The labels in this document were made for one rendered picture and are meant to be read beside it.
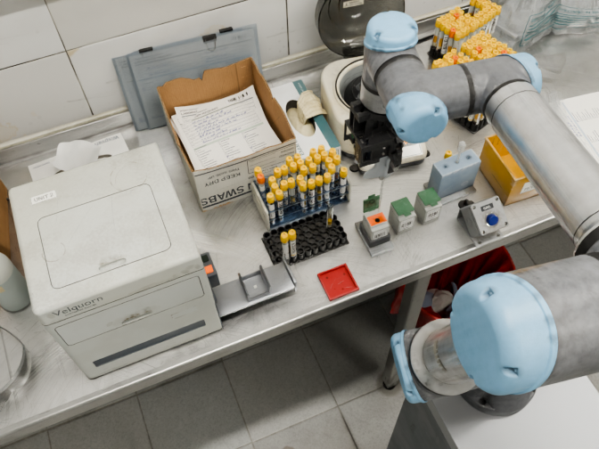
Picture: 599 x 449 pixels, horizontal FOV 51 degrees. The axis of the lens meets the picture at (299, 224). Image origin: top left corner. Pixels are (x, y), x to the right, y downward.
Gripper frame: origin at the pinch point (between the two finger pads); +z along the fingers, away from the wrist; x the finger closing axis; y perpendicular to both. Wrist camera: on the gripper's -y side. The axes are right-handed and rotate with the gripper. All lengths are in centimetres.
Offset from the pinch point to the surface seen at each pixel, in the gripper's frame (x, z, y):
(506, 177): 0.7, 16.7, -31.3
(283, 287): 5.5, 20.4, 23.5
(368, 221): -0.4, 16.7, 1.7
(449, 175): -3.7, 15.0, -19.2
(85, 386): 9, 24, 66
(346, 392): 4, 112, 5
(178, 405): -13, 112, 58
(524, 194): 3.4, 21.9, -35.8
